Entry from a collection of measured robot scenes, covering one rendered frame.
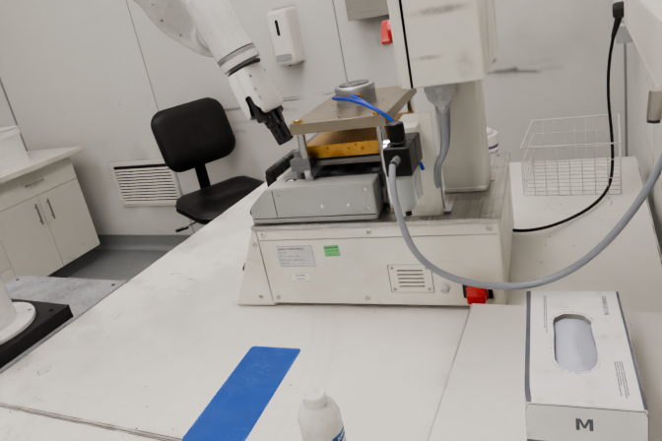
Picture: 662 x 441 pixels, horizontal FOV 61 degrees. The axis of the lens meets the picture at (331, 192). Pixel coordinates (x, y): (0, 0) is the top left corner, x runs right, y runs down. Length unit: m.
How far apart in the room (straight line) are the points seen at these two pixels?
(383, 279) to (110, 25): 2.73
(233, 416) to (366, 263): 0.35
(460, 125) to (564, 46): 1.56
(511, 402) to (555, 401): 0.12
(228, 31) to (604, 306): 0.80
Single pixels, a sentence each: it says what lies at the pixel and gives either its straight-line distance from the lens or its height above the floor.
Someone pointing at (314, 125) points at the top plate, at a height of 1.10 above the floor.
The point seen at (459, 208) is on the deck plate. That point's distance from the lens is 0.99.
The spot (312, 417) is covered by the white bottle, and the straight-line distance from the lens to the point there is 0.67.
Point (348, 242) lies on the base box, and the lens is 1.02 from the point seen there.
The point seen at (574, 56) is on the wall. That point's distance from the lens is 2.55.
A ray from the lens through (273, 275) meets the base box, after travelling 1.11.
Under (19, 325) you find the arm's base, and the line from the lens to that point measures 1.37.
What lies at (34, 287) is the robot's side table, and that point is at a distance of 1.66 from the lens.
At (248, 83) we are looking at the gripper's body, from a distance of 1.12.
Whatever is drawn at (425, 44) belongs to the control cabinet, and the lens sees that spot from 0.89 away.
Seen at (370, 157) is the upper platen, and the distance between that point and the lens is 1.01.
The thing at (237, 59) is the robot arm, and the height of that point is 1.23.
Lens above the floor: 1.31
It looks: 19 degrees down
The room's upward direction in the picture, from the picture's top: 11 degrees counter-clockwise
